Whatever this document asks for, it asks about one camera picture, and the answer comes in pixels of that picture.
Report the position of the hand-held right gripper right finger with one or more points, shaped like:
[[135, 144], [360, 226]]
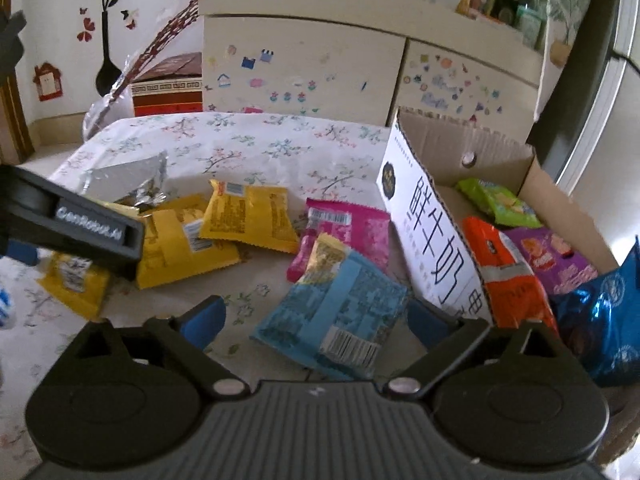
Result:
[[430, 325]]

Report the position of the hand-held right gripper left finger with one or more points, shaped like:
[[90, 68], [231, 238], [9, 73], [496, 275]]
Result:
[[207, 322]]

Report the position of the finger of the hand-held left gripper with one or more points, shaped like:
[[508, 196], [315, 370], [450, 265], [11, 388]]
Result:
[[22, 253]]

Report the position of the silver snack packet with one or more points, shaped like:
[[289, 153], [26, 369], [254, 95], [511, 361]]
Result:
[[125, 177]]

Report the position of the large yellow snack packet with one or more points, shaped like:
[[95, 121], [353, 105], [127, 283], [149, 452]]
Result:
[[175, 242]]

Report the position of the orange snack packet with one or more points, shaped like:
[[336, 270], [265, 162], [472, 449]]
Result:
[[510, 280]]

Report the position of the light blue snack packet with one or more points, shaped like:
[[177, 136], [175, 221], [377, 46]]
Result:
[[330, 310]]

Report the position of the pink snack packet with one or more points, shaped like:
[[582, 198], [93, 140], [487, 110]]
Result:
[[350, 230]]

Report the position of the purple snack packet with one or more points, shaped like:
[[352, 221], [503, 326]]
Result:
[[560, 260]]

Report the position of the shiny blue snack packet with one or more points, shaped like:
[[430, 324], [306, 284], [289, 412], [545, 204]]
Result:
[[605, 320]]

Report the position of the cardboard box with white flap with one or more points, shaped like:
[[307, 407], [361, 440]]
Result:
[[500, 135]]

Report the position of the green snack packet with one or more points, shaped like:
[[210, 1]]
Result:
[[500, 202]]

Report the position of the red patterned box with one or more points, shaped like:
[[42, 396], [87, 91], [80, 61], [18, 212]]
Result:
[[170, 95]]

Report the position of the floral tablecloth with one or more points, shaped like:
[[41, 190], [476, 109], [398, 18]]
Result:
[[250, 140]]

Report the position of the dried branch bouquet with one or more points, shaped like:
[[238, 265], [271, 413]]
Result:
[[165, 35]]

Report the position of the cream cabinet with stickers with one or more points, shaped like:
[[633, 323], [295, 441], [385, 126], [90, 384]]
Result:
[[300, 60]]

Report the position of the silver refrigerator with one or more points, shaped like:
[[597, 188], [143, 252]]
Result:
[[620, 85]]

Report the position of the green bottle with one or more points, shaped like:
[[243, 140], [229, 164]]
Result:
[[530, 27]]

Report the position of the cloth with plant print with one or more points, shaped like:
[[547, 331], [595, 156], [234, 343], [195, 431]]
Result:
[[565, 5]]

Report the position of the wooden door frame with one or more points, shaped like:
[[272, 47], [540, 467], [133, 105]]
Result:
[[12, 120]]

